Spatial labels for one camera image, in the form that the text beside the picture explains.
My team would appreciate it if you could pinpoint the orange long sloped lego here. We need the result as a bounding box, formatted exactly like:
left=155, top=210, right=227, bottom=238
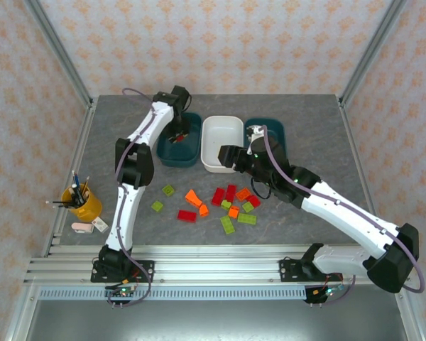
left=184, top=189, right=204, bottom=209

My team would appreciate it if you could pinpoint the teal plastic container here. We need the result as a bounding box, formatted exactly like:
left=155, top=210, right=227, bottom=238
left=244, top=118, right=288, bottom=168
left=155, top=112, right=203, bottom=168

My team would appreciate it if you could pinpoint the white plastic container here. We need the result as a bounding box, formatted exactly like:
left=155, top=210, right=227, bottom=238
left=201, top=115, right=245, bottom=174

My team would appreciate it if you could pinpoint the blue pen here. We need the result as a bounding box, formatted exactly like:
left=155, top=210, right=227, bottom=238
left=72, top=170, right=82, bottom=200

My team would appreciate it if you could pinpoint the yellow pencil cup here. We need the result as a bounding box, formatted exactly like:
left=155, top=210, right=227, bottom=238
left=61, top=183, right=103, bottom=223

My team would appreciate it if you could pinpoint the grey metal panel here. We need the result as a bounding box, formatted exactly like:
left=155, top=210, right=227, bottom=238
left=21, top=300, right=413, bottom=341

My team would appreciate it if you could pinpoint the thin black cable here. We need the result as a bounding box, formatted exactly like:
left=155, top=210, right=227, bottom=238
left=250, top=176, right=273, bottom=200

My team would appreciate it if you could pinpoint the aluminium table side rail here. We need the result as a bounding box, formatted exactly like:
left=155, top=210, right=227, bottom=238
left=338, top=95, right=377, bottom=214
left=42, top=95, right=97, bottom=256

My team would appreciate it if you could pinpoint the narrow aluminium rail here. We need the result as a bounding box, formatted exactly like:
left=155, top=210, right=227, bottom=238
left=48, top=244, right=363, bottom=260

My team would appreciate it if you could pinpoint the wide aluminium rail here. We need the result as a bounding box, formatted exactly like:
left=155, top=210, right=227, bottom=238
left=23, top=258, right=411, bottom=287

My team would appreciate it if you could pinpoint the aluminium frame post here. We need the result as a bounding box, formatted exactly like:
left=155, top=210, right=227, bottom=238
left=393, top=283, right=425, bottom=341
left=3, top=283, right=40, bottom=341
left=339, top=0, right=409, bottom=109
left=23, top=0, right=95, bottom=109

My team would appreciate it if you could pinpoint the controller board with wires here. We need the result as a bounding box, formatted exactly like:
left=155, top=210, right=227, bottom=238
left=104, top=278, right=140, bottom=309
left=305, top=272, right=345, bottom=308

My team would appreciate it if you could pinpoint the grey slotted cable duct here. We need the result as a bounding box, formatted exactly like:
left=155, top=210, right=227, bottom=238
left=38, top=287, right=405, bottom=302

